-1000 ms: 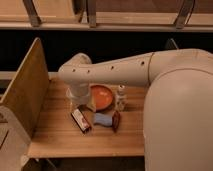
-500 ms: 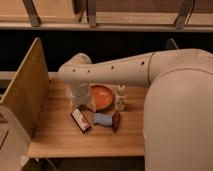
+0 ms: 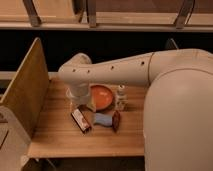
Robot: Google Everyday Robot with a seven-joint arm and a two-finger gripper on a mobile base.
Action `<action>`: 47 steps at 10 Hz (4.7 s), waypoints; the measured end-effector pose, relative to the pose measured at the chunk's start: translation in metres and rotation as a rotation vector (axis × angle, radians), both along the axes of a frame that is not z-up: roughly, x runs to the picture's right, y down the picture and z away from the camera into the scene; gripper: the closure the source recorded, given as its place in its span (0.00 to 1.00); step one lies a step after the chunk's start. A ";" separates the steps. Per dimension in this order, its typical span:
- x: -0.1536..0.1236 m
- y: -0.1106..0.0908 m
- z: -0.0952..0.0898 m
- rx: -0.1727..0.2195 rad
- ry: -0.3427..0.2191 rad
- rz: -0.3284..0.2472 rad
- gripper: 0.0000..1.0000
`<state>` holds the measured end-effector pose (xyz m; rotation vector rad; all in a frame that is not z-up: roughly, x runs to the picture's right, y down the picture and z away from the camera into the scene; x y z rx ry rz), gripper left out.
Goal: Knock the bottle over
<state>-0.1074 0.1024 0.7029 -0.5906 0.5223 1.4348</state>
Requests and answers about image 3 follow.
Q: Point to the wooden shelf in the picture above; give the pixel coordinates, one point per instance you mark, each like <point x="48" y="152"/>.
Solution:
<point x="108" y="15"/>

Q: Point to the clear plastic bottle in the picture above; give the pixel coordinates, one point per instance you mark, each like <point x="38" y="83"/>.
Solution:
<point x="120" y="98"/>

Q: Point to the wooden side panel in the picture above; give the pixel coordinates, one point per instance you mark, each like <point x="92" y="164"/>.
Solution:
<point x="23" y="99"/>

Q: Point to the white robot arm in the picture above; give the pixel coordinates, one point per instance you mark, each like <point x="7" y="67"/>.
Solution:
<point x="139" y="70"/>

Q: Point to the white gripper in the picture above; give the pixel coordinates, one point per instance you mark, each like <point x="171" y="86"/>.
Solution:
<point x="80" y="94"/>

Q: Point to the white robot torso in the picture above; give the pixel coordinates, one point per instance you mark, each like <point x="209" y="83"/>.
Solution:
<point x="178" y="122"/>

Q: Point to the orange plate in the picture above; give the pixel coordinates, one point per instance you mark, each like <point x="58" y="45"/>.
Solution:
<point x="102" y="96"/>

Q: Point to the red black snack bar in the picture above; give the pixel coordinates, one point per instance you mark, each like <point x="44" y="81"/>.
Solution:
<point x="81" y="121"/>

